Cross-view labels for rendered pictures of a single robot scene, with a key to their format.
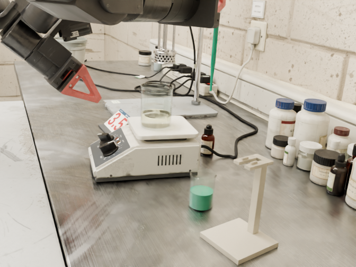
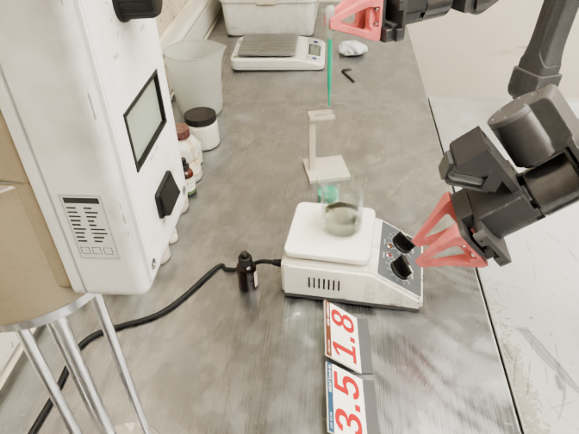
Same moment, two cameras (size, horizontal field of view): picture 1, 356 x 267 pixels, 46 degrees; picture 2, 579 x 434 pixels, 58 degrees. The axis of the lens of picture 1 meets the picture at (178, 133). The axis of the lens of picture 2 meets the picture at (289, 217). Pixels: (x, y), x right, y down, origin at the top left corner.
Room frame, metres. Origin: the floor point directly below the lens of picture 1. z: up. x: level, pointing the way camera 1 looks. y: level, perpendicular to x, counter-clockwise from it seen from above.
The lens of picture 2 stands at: (1.32, 0.27, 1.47)
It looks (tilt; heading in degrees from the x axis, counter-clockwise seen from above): 38 degrees down; 210
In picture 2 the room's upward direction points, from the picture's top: 2 degrees counter-clockwise
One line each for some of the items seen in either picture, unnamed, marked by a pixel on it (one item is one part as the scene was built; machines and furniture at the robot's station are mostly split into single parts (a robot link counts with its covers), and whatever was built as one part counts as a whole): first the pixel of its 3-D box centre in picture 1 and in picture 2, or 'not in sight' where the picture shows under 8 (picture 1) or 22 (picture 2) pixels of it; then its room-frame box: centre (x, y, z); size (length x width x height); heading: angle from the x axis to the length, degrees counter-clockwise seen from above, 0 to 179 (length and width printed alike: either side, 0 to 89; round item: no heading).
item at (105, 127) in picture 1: (115, 122); (352, 404); (0.99, 0.16, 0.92); 0.09 x 0.06 x 0.04; 27
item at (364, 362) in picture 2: not in sight; (347, 336); (0.90, 0.11, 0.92); 0.09 x 0.06 x 0.04; 27
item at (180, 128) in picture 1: (161, 126); (331, 231); (0.78, 0.03, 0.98); 0.12 x 0.12 x 0.01; 17
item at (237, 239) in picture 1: (243, 202); (326, 142); (0.52, -0.10, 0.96); 0.08 x 0.08 x 0.13; 38
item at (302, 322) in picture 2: not in sight; (302, 322); (0.90, 0.05, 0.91); 0.06 x 0.06 x 0.02
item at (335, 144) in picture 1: (332, 157); not in sight; (0.79, -0.32, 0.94); 0.03 x 0.03 x 0.07
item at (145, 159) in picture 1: (148, 148); (348, 255); (0.77, 0.06, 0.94); 0.22 x 0.13 x 0.08; 107
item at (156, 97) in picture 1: (156, 107); (343, 205); (0.77, 0.04, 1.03); 0.07 x 0.06 x 0.08; 0
